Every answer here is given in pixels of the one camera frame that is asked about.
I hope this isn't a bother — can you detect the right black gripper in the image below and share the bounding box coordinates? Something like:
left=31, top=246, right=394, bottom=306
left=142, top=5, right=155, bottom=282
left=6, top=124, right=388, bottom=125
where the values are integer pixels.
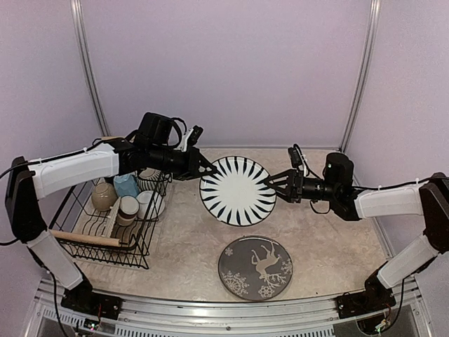
left=264, top=168, right=339, bottom=203

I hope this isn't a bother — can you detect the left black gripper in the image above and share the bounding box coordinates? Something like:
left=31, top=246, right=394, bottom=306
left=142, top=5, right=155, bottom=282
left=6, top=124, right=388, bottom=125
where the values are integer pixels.
left=147, top=143, right=217, bottom=180

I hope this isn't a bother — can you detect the black white striped plate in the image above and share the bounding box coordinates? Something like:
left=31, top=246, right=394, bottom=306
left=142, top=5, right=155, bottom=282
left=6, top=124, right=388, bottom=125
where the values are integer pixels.
left=199, top=156, right=276, bottom=227

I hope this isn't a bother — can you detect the white brown ceramic cup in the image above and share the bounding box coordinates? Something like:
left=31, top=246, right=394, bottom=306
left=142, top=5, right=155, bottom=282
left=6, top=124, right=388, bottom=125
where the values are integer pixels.
left=116, top=196, right=140, bottom=227

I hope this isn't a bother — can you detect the grey deer pattern plate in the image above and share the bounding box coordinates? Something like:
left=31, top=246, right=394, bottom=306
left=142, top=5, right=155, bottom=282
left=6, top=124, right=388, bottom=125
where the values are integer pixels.
left=217, top=235, right=293, bottom=302

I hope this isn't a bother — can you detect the yellow woven bamboo mat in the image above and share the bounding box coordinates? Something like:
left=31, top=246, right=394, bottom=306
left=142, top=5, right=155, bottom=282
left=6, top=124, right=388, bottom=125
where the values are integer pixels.
left=102, top=197, right=121, bottom=238

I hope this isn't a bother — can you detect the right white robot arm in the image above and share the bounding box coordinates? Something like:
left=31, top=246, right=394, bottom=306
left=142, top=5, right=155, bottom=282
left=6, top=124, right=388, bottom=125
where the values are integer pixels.
left=263, top=169, right=448, bottom=312

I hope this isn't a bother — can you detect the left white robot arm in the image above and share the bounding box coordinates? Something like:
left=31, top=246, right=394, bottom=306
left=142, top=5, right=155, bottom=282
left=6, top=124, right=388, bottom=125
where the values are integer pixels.
left=4, top=138, right=217, bottom=312

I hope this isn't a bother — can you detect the striped ceramic bowl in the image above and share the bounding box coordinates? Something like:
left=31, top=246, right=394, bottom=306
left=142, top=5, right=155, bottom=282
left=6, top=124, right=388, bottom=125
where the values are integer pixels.
left=136, top=168, right=161, bottom=192

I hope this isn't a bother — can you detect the white ceramic bowl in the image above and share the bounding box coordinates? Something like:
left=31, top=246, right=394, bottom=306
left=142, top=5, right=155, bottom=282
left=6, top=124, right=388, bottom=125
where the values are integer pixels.
left=137, top=190, right=165, bottom=220

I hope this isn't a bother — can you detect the light blue faceted cup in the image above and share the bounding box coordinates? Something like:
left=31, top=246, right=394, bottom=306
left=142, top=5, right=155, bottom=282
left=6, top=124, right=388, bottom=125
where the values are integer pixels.
left=113, top=173, right=140, bottom=198

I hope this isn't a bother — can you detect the beige ceramic cup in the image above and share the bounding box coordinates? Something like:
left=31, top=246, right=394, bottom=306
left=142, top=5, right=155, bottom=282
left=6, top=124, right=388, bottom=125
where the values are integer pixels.
left=91, top=182, right=118, bottom=211

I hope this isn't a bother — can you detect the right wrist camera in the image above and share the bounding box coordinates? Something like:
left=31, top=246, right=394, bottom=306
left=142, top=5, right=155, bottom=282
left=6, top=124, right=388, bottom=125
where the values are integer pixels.
left=288, top=144, right=354, bottom=187

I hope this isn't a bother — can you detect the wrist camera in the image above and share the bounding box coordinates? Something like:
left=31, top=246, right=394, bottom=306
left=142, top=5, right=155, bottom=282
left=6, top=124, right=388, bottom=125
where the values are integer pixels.
left=133, top=112, right=203, bottom=152
left=288, top=144, right=354, bottom=187

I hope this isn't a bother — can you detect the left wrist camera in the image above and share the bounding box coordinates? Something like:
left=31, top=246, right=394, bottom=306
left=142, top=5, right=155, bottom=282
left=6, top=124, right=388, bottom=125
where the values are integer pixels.
left=133, top=112, right=203, bottom=152

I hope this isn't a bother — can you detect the black wire dish rack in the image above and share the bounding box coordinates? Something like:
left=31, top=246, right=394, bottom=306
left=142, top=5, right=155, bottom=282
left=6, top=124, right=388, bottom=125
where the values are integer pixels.
left=49, top=173, right=172, bottom=269

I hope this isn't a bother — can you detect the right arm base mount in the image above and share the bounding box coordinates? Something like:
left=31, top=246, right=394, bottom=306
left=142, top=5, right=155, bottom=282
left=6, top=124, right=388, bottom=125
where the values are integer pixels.
left=335, top=291, right=396, bottom=319

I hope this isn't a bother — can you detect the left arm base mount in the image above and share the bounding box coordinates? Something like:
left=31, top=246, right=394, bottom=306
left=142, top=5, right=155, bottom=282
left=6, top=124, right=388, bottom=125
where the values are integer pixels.
left=61, top=292, right=123, bottom=320

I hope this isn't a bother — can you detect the right aluminium frame post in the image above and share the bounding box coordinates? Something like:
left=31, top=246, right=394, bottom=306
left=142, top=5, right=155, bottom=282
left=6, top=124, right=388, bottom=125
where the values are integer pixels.
left=339, top=0, right=382, bottom=153

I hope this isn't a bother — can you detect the aluminium frame post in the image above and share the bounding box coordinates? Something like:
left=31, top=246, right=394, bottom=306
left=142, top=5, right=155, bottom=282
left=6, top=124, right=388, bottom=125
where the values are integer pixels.
left=70, top=0, right=110, bottom=136
left=339, top=0, right=382, bottom=153

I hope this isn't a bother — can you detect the left aluminium frame post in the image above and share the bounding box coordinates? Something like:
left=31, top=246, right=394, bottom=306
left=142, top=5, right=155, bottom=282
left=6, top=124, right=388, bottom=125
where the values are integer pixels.
left=70, top=0, right=110, bottom=136

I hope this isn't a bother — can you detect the front aluminium rail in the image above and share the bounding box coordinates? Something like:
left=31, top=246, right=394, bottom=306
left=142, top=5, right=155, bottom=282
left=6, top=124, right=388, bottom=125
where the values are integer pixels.
left=19, top=278, right=436, bottom=336

